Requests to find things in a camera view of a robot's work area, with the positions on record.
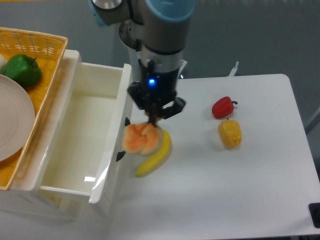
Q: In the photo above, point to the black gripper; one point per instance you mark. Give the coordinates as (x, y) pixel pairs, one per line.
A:
(156, 94)

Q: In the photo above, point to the round knotted bread roll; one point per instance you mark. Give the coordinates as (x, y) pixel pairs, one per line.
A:
(142, 139)

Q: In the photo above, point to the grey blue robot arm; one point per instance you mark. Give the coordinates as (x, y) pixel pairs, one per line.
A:
(157, 30)

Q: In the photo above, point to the white upper drawer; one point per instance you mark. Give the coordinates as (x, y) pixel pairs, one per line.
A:
(82, 159)

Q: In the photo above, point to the white drawer cabinet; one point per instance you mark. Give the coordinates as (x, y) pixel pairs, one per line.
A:
(26, 195)

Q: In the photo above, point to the yellow banana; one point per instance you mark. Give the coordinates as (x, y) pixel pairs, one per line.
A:
(155, 160)

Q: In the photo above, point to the red bell pepper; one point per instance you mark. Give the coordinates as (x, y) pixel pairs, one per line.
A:
(223, 107)

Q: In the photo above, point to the yellow bell pepper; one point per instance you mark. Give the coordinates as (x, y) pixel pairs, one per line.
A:
(230, 133)

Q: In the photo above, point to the yellow woven basket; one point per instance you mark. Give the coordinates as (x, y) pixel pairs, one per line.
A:
(48, 49)

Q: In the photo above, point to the pale pink plate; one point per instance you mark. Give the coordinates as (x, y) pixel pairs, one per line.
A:
(17, 117)

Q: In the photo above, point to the green bell pepper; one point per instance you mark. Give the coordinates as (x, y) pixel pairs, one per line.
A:
(23, 69)

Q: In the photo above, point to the white object in basket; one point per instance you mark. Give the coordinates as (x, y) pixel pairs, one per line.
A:
(3, 62)

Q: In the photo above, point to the black corner device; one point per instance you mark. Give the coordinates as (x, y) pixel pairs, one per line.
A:
(314, 209)

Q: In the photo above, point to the black drawer handle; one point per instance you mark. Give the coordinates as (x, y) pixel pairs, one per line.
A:
(122, 153)

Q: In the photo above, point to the white table bracket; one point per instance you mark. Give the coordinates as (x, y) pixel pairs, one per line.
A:
(183, 64)

